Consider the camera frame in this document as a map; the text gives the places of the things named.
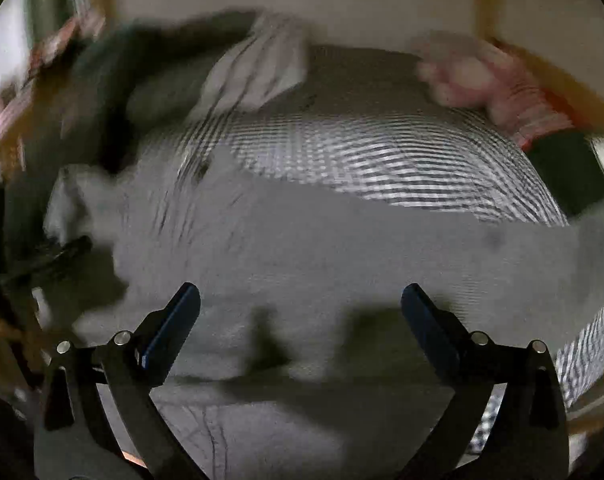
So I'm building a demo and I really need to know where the dark clothes pile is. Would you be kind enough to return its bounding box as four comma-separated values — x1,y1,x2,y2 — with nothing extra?
2,10,263,241

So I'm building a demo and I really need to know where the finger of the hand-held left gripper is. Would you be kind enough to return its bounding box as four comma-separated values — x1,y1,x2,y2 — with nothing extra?
2,235,94,286

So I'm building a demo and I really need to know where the grey white striped garment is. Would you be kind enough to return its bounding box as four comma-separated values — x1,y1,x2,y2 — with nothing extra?
187,10,313,121

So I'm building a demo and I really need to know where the grey knit sweater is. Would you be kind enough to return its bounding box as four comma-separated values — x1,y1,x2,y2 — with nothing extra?
44,145,604,480

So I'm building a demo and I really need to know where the dark green garment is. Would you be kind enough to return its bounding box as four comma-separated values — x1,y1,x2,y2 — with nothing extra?
524,130,604,221

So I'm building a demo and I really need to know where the black white checked bed sheet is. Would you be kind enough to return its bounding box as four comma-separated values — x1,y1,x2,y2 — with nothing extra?
147,45,604,456

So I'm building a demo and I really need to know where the pink plush toy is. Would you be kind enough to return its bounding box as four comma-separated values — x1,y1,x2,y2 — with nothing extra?
414,30,538,126

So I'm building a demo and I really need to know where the red white striped cloth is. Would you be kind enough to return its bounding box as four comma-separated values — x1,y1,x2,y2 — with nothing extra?
502,80,578,148

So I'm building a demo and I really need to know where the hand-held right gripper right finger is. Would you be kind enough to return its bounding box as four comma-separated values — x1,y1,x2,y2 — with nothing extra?
399,282,570,480

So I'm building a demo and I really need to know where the dark grey fleece garment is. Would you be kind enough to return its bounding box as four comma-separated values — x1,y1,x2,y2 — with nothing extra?
127,50,223,121

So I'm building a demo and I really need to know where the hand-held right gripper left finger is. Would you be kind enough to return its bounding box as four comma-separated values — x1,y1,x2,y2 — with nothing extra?
32,282,208,480

